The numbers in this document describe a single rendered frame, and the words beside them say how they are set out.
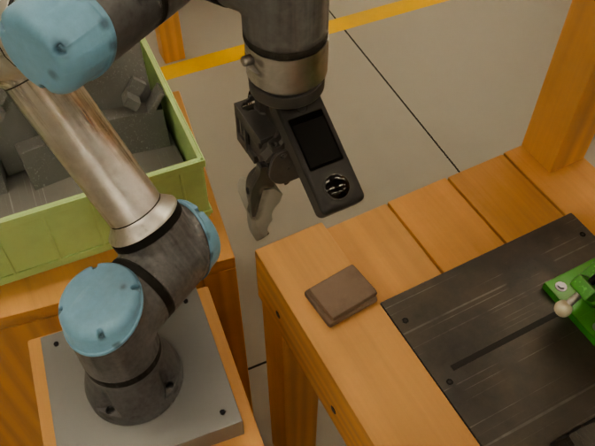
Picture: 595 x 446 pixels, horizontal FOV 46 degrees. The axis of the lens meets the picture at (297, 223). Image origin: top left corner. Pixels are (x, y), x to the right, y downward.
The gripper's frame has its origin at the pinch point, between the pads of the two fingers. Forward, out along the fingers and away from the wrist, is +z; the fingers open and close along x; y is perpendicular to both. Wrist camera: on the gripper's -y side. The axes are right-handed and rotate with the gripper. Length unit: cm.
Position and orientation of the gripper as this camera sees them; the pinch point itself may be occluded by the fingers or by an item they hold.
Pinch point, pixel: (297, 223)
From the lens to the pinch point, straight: 79.9
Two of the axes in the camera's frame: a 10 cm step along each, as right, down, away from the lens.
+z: 0.0, 6.2, 7.8
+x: -8.8, 3.7, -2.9
